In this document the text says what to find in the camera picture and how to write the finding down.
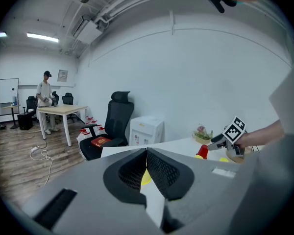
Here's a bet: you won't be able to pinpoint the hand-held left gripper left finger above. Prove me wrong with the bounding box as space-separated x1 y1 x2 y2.
103 147 147 205

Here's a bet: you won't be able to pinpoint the framed wall notice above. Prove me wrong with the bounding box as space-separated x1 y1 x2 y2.
57 69 69 83

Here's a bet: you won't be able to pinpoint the potted flower plant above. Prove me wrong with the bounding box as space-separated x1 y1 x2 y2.
192 123 214 145

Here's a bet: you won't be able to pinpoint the black box on floor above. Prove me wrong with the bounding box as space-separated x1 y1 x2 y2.
17 111 34 131

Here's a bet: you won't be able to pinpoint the long ceiling light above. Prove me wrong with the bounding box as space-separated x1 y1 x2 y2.
26 32 60 43

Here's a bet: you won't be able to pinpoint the small round side table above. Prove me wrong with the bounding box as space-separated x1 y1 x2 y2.
2 104 22 130

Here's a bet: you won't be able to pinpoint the whiteboard on stand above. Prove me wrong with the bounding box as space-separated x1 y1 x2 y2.
0 78 20 122

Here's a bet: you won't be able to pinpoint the white power strip with cable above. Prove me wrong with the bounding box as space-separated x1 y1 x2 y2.
29 141 54 187

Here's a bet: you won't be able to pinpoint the wooden table white legs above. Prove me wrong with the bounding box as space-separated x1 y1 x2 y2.
36 104 89 147

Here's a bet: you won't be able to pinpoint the white water dispenser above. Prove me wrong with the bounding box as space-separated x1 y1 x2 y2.
129 116 165 147

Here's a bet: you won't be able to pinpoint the round wooden tray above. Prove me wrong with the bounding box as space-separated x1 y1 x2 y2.
225 146 252 165

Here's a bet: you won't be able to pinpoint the black high-back office chair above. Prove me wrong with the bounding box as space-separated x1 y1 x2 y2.
79 91 135 161

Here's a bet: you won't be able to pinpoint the white ceiling pipes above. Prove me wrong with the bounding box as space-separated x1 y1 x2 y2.
61 0 211 56

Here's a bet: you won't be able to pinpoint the white plastic bags red handles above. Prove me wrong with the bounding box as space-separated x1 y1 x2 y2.
75 116 106 158

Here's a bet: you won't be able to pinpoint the red book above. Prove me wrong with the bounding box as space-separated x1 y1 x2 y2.
91 136 112 148

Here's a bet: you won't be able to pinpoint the ceiling air conditioner unit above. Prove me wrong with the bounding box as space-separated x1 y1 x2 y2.
72 14 104 46

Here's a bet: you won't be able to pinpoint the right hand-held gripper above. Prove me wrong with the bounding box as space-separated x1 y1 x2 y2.
207 116 248 157

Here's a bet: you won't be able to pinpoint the person's right forearm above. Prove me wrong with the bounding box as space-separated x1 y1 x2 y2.
236 119 285 152

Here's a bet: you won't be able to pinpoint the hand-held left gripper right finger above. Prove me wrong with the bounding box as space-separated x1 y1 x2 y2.
146 147 195 201

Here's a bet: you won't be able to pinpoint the red cup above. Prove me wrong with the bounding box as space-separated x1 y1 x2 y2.
196 144 209 160

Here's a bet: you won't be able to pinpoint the person's white shirt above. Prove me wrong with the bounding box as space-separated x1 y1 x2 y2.
229 55 294 235

